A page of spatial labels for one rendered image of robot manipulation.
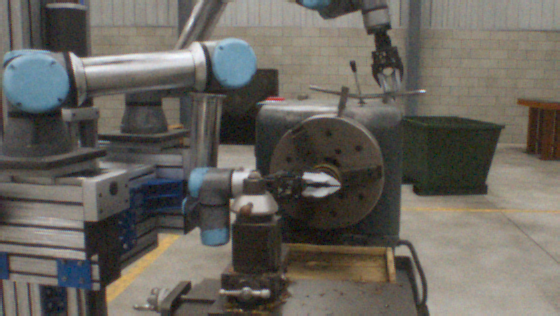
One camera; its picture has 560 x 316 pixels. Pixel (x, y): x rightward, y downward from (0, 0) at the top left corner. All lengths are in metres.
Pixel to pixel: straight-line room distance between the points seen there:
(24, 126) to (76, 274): 0.36
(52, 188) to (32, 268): 0.24
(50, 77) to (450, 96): 10.83
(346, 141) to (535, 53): 10.83
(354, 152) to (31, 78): 0.79
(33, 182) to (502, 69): 11.12
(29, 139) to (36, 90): 0.18
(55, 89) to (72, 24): 0.44
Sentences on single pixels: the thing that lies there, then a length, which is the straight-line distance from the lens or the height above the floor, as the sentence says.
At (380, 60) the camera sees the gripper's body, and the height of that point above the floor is 1.39.
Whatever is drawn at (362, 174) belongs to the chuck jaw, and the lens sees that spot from 1.40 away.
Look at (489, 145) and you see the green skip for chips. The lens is 6.26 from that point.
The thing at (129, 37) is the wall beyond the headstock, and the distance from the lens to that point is 12.43.
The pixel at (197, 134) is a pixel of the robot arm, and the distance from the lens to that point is 1.41.
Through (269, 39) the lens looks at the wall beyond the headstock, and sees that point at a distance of 11.61.
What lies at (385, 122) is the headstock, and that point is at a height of 1.21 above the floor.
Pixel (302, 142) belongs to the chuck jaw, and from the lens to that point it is 1.40.
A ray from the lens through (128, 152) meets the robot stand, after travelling 1.75.
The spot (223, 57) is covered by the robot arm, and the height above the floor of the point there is 1.38.
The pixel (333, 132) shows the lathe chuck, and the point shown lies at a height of 1.20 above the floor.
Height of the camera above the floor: 1.34
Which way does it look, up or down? 8 degrees down
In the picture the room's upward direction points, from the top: 1 degrees clockwise
